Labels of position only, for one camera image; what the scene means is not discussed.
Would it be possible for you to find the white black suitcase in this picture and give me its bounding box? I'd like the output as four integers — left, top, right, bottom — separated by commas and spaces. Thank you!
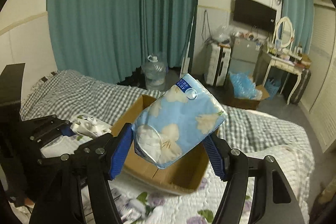
204, 43, 231, 86

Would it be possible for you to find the white dressing table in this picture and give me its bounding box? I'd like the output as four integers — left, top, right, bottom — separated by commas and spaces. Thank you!
261, 51, 303, 105

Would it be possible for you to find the blue floral tissue pack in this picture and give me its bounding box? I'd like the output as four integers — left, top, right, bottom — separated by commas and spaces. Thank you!
132, 74, 228, 169

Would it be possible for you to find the white floral quilt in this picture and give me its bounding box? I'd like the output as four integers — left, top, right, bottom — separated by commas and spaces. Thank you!
40, 134, 316, 224

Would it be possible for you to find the clear water jug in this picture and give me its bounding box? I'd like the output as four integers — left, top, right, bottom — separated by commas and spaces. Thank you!
141, 55, 166, 92

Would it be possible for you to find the brown cardboard box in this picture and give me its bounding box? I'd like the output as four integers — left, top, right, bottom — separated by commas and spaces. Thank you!
112, 95, 208, 190

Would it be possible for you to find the small grey fridge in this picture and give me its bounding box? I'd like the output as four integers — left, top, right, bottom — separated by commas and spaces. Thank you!
228, 36, 260, 77

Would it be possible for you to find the white oval vanity mirror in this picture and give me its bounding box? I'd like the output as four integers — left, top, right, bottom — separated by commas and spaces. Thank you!
273, 16, 294, 50

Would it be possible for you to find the large teal curtain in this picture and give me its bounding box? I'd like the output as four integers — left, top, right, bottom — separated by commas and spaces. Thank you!
47, 0, 198, 84

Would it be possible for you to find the blue waste basket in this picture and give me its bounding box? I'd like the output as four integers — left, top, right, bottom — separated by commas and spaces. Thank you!
264, 78, 281, 100

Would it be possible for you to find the white soft item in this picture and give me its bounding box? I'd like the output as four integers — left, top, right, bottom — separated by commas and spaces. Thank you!
70, 113, 112, 139

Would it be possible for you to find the black wall television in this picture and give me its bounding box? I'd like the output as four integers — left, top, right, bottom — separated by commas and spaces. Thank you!
233, 0, 277, 32

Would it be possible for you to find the white leaning pole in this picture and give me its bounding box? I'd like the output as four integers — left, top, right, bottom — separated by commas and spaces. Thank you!
179, 7, 197, 79

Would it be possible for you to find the right teal curtain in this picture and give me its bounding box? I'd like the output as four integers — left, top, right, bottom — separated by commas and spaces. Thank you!
282, 0, 314, 54

